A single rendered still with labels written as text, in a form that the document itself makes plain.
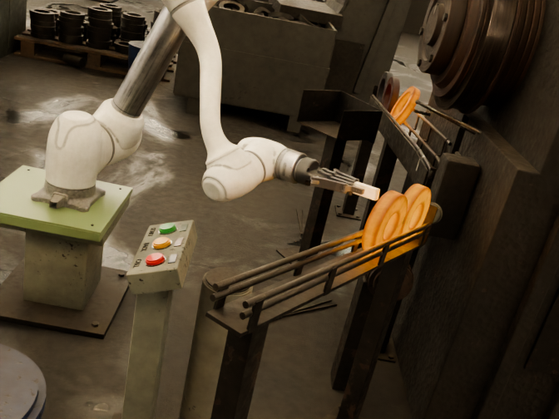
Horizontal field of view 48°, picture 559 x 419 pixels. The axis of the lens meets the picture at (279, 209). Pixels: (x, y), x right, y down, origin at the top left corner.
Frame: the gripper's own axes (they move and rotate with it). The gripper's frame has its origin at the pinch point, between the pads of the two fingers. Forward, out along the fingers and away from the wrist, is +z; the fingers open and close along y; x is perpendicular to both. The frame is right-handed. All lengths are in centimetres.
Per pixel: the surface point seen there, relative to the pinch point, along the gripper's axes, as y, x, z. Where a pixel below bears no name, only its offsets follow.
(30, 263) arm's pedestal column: 34, -47, -95
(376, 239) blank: 22.5, -1.9, 14.9
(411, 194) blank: 4.4, 4.5, 13.8
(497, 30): -30, 43, 15
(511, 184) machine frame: -13.5, 8.7, 31.8
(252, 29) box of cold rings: -200, 10, -193
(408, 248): 2.9, -9.8, 15.4
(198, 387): 43, -47, -15
